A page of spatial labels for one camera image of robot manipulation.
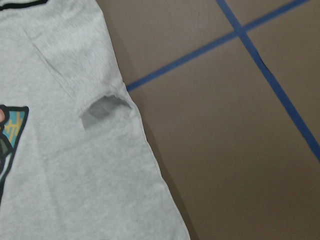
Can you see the grey cartoon print t-shirt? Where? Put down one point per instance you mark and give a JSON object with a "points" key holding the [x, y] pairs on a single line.
{"points": [[75, 163]]}

